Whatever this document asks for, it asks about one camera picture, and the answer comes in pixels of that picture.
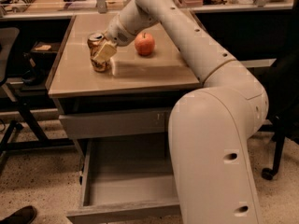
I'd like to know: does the open middle drawer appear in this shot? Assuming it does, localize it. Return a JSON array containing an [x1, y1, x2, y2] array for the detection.
[[66, 133, 180, 224]]

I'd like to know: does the dark shoe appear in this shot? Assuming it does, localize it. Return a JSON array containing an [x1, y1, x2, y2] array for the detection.
[[0, 205, 36, 224]]

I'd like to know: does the orange soda can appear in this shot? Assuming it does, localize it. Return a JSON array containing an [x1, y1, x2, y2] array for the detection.
[[87, 33, 111, 73]]

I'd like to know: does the closed top drawer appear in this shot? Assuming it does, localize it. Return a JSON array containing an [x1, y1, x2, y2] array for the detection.
[[59, 108, 171, 139]]

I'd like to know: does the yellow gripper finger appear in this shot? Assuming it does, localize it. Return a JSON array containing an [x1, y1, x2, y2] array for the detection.
[[93, 42, 117, 63]]

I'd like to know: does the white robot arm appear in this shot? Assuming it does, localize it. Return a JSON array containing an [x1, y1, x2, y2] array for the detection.
[[91, 0, 268, 224]]

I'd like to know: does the black chair left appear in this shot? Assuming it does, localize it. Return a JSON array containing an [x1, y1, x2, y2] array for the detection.
[[0, 27, 22, 156]]

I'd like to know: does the grey drawer cabinet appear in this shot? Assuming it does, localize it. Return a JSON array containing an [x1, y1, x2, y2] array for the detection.
[[45, 10, 204, 224]]

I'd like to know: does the red apple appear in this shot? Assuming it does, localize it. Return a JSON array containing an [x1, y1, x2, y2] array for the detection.
[[135, 32, 155, 56]]

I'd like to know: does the black office chair right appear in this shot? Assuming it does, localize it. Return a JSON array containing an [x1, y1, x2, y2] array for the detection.
[[262, 49, 299, 180]]

